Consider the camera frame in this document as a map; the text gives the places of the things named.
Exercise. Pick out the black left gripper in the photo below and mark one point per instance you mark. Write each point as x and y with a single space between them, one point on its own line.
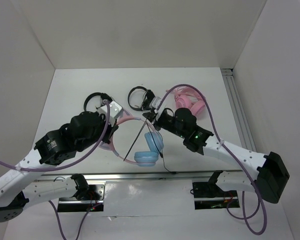
111 130

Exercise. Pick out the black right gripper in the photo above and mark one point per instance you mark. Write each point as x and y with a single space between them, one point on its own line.
150 115

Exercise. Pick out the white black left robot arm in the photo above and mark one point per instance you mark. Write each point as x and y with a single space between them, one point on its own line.
17 192

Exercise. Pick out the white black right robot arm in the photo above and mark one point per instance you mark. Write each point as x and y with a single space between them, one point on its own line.
266 173

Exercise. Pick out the black headphones middle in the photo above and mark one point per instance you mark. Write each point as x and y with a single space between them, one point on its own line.
145 101

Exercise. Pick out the black headphones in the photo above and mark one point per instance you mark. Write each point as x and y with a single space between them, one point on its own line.
97 96
145 101

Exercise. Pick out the black headphones far left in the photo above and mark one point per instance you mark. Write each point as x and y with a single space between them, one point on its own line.
97 96

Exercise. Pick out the pink gaming headset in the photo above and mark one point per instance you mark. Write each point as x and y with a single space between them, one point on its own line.
187 97

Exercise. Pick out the white front cover panel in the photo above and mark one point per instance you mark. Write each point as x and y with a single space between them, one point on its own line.
148 198

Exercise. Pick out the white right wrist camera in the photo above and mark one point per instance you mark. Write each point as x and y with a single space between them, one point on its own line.
156 108

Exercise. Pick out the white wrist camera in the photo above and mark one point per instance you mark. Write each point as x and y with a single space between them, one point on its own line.
115 111
156 108

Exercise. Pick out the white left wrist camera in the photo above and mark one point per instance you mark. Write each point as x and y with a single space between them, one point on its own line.
115 111

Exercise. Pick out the aluminium rail front edge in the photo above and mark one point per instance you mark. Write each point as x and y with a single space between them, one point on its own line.
138 176

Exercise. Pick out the aluminium rail right side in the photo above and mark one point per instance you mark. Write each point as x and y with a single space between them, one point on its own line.
240 118

